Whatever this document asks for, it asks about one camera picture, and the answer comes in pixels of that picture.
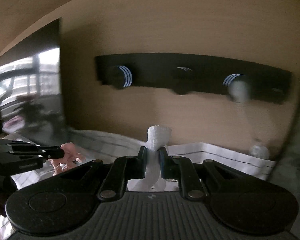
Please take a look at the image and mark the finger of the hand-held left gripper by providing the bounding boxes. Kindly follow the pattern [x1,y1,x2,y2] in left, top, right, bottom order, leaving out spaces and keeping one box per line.
[0,139,40,149]
[0,146,65,177]

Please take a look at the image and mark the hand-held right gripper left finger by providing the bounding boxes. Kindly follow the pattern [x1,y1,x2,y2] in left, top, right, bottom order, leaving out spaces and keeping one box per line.
[57,146,148,202]

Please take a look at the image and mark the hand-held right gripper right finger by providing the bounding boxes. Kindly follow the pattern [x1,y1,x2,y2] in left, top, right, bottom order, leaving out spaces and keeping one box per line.
[158,147,243,200]

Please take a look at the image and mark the pink soft toy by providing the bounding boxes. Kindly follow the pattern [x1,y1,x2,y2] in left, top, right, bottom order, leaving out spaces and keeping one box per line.
[52,142,86,176]

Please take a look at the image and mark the white knit cloth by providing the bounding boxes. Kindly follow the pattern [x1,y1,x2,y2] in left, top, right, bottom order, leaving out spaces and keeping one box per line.
[127,125,172,192]

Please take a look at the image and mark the white checked tablecloth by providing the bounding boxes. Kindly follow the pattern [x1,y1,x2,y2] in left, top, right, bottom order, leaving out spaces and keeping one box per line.
[0,129,277,233]

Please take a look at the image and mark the black monitor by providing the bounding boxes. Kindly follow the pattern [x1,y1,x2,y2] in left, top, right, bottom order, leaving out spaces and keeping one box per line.
[0,17,69,145]

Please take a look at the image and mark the black wall rack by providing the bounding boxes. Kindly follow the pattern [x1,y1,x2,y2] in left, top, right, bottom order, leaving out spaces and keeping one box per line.
[94,53,293,105]

